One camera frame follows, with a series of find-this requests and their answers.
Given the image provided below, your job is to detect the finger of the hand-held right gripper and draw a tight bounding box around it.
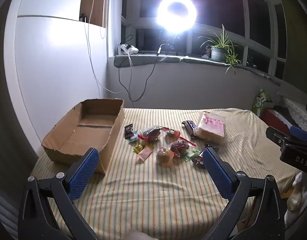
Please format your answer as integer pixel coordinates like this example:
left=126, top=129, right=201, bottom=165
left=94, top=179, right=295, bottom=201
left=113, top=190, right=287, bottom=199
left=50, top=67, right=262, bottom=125
left=290, top=126, right=307, bottom=144
left=266, top=126, right=307, bottom=148

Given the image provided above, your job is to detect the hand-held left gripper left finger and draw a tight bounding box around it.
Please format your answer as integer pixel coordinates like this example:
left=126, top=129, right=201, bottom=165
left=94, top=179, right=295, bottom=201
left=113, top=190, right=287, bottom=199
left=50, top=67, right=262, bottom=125
left=18, top=148, right=100, bottom=240

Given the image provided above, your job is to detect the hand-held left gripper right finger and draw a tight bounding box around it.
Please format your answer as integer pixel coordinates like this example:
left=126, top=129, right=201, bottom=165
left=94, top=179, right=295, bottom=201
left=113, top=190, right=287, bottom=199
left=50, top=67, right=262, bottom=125
left=202, top=147, right=286, bottom=240

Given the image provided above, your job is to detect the cardboard box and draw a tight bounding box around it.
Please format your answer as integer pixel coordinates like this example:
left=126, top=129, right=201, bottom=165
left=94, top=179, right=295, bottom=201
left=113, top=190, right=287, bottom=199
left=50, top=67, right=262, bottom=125
left=41, top=98, right=125, bottom=176

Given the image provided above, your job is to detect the bread packet with pink print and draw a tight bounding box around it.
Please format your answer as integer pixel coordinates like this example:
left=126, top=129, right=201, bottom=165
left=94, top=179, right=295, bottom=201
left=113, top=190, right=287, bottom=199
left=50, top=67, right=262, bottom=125
left=193, top=110, right=227, bottom=144

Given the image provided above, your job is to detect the red-topped bag of dark snacks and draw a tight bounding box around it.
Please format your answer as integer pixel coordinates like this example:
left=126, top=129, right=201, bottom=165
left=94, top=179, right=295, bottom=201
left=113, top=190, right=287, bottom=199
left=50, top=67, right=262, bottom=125
left=170, top=137, right=197, bottom=157

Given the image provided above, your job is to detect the dark chocolate bar wrapper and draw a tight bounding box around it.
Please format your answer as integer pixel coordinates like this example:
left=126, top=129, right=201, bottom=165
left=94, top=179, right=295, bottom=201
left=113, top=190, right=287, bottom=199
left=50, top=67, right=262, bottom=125
left=182, top=120, right=200, bottom=137

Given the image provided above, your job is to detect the small dark snack packet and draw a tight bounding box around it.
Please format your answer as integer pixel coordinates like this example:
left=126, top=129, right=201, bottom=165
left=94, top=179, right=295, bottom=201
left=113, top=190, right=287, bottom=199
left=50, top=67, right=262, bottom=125
left=124, top=124, right=135, bottom=139

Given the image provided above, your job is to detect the clear bag of red snacks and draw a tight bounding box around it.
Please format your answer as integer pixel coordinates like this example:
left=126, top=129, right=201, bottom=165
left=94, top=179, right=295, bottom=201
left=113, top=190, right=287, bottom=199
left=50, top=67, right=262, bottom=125
left=138, top=126, right=169, bottom=143

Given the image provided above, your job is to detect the red box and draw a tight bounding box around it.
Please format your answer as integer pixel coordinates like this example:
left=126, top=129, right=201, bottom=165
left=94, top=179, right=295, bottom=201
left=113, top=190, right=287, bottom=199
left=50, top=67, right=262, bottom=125
left=260, top=109, right=291, bottom=130

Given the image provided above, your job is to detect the white lace cloth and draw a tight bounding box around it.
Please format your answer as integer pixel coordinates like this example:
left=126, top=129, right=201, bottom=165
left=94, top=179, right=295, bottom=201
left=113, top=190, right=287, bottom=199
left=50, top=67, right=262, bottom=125
left=283, top=97, right=307, bottom=133

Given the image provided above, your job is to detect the dark wrapped candy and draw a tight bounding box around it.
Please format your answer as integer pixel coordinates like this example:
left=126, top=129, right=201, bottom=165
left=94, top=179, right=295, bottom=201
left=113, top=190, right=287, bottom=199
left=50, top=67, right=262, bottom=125
left=192, top=155, right=205, bottom=167

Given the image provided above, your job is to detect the green snack packet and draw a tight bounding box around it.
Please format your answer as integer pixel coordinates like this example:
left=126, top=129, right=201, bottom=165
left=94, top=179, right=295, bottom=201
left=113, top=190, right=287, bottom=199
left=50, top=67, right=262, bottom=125
left=183, top=149, right=201, bottom=162

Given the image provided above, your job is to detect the white plush toy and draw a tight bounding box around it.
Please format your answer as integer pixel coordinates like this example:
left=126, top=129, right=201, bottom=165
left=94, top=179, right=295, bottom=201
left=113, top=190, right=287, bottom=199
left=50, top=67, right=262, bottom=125
left=286, top=172, right=306, bottom=213

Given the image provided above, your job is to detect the green snack bag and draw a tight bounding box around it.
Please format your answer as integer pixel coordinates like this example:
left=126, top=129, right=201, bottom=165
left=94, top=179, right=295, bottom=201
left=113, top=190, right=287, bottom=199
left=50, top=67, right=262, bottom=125
left=252, top=89, right=272, bottom=117

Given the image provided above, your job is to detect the round brown snack in wrap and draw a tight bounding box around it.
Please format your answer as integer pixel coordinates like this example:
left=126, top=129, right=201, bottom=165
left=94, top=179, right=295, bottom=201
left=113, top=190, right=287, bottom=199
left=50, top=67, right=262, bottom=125
left=156, top=147, right=174, bottom=167

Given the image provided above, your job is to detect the yellow candy packet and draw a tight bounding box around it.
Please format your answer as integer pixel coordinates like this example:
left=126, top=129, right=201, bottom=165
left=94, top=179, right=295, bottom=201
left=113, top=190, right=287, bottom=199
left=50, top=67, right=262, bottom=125
left=133, top=144, right=154, bottom=154

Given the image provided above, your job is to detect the pink snack packet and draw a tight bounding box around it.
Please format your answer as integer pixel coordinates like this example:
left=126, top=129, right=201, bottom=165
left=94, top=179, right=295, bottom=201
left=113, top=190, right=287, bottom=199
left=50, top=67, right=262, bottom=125
left=136, top=147, right=154, bottom=164

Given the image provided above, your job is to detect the striped blanket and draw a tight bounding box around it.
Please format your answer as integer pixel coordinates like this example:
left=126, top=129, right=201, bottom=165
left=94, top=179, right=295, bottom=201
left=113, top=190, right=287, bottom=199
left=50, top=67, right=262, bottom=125
left=31, top=108, right=302, bottom=240

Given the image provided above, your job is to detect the dark curtain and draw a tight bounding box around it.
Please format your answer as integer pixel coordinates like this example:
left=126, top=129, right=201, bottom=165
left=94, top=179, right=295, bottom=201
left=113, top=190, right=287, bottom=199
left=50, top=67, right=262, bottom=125
left=276, top=0, right=307, bottom=88

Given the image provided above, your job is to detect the potted spider plant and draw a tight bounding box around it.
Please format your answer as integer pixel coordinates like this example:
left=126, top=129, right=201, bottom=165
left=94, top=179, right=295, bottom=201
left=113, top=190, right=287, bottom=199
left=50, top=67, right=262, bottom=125
left=198, top=24, right=242, bottom=74

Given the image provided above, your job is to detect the white cabinet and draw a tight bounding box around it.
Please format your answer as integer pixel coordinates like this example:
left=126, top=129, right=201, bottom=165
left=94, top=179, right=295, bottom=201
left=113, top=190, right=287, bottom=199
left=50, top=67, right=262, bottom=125
left=3, top=0, right=111, bottom=153

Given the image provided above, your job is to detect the white power strip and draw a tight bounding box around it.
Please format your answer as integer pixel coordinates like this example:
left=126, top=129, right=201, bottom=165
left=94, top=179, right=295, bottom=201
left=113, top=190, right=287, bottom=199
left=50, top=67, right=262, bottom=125
left=118, top=44, right=139, bottom=55

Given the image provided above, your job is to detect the black ring light cable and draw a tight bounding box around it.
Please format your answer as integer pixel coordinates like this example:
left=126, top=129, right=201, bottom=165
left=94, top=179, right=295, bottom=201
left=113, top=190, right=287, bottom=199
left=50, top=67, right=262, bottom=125
left=118, top=44, right=162, bottom=102

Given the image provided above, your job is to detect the long white cable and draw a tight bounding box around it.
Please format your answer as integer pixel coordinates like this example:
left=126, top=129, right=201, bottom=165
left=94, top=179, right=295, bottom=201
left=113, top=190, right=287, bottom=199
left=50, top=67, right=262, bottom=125
left=85, top=0, right=122, bottom=94

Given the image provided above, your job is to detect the ring light stand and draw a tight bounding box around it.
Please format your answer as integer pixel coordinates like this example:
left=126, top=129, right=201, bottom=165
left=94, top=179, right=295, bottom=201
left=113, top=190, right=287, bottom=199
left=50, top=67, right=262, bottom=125
left=160, top=30, right=181, bottom=55

